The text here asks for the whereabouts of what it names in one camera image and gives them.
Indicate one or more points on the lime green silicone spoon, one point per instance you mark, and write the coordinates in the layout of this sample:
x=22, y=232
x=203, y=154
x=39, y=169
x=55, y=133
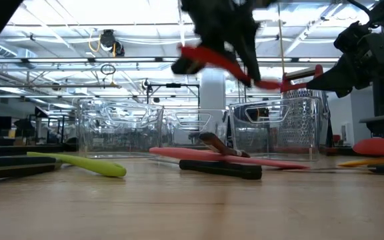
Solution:
x=105, y=168

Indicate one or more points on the brown wooden spoon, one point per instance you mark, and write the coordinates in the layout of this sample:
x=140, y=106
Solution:
x=222, y=145

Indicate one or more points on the pink silicone spatula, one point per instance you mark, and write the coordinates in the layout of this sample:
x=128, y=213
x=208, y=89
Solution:
x=185, y=154

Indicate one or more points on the clear plastic bin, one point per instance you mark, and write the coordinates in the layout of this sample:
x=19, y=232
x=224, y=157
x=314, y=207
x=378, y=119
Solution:
x=195, y=133
x=245, y=133
x=118, y=133

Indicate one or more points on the dark background workstation equipment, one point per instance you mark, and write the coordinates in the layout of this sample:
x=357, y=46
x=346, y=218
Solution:
x=23, y=125

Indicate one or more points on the red silicone spoon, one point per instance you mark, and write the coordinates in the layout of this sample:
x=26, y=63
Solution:
x=378, y=148

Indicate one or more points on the red silicone spatula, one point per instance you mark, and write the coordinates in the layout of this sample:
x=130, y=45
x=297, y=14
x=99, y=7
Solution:
x=212, y=56

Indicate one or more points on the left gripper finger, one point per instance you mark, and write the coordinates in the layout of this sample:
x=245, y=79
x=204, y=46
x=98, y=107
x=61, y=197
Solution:
x=244, y=56
x=256, y=56

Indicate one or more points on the red steel box grater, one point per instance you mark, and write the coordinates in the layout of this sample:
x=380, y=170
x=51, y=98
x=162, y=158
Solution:
x=319, y=71

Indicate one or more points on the yellow spoon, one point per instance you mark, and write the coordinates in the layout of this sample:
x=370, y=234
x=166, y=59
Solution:
x=372, y=162

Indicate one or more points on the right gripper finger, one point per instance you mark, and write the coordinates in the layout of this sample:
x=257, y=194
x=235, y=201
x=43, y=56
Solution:
x=338, y=80

